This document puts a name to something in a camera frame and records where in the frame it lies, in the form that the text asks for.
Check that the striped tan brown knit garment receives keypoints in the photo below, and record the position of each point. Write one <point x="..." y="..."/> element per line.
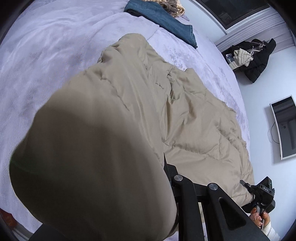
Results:
<point x="173" y="7"/>

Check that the folded blue jeans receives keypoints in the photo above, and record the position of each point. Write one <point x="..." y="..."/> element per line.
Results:
<point x="158" y="15"/>

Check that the beige puffer jacket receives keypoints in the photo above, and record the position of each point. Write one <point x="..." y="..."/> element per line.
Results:
<point x="92" y="162"/>

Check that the lavender plush bed blanket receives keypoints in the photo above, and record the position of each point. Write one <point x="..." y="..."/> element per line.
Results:
<point x="52" y="41"/>

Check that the purple handled flat tool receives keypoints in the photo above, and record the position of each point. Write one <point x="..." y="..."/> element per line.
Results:
<point x="185" y="17"/>

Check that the dark framed window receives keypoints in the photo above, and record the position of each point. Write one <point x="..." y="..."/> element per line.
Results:
<point x="230" y="12"/>

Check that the right hand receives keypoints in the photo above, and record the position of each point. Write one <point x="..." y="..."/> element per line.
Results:
<point x="260" y="220"/>

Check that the wall mounted television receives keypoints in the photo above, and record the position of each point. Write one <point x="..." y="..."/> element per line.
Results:
<point x="284" y="116"/>

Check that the cream puffer garment on rack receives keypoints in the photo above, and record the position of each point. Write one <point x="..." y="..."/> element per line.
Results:
<point x="241" y="57"/>

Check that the cream sleeve forearm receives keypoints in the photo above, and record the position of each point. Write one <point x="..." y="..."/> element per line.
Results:
<point x="270" y="233"/>

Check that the black coat on rack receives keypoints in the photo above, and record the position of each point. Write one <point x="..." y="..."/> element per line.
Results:
<point x="260" y="51"/>

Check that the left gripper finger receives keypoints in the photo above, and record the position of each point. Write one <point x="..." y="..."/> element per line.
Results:
<point x="207" y="212"/>

